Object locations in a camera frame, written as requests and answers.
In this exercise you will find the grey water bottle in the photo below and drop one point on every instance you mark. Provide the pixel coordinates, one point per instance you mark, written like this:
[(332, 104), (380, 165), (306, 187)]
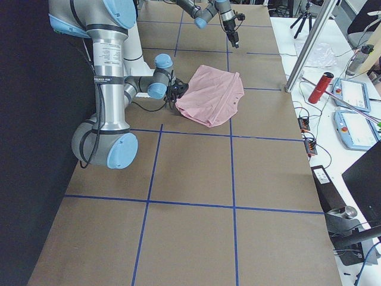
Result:
[(359, 58)]

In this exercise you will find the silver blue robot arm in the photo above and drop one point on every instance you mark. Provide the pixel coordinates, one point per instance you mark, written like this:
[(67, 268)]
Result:
[(202, 16), (119, 74)]

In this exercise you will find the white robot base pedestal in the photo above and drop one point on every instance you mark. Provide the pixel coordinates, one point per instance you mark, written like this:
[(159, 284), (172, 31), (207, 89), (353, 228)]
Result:
[(136, 70)]

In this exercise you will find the orange black connector block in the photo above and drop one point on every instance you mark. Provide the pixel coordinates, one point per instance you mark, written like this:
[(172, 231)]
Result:
[(304, 124)]

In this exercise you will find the far blue teach pendant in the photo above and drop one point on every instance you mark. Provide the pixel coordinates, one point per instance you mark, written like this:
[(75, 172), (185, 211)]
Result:
[(353, 93)]

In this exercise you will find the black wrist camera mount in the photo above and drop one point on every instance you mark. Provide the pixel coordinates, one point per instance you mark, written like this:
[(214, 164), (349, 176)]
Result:
[(179, 88), (240, 16)]

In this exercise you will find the near blue teach pendant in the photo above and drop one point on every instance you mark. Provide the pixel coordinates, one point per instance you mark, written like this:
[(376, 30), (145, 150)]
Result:
[(355, 131)]

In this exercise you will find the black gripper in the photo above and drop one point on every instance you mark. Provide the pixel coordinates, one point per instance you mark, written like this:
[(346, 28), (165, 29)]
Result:
[(230, 26), (182, 87)]

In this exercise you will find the black power adapter box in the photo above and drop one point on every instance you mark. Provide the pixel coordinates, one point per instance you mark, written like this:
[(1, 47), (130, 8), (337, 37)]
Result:
[(328, 194)]

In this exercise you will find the black monitor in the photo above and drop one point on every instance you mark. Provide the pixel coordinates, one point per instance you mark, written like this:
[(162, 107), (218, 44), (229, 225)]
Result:
[(362, 180)]

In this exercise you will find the aluminium frame post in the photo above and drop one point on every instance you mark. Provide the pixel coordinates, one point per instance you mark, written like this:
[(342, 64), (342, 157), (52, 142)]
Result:
[(318, 26)]

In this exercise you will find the green tipped metal rod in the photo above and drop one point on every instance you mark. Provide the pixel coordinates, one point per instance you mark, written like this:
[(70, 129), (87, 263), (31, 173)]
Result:
[(349, 106)]

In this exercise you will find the pink Snoopy t-shirt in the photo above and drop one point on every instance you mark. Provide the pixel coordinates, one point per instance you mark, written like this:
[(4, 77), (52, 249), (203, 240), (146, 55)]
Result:
[(212, 97)]

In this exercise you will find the clear plastic bag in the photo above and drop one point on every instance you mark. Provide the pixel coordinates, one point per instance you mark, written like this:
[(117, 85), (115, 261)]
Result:
[(321, 56)]

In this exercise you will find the red cylindrical bottle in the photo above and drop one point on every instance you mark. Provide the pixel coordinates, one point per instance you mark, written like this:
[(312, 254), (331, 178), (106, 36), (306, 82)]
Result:
[(320, 87)]

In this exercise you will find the black camera tripod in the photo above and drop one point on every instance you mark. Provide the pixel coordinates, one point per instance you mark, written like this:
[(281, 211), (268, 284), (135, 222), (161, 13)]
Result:
[(306, 15)]

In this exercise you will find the blue teach pendant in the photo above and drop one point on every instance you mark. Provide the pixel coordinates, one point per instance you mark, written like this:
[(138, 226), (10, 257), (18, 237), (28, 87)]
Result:
[(355, 131), (353, 93)]

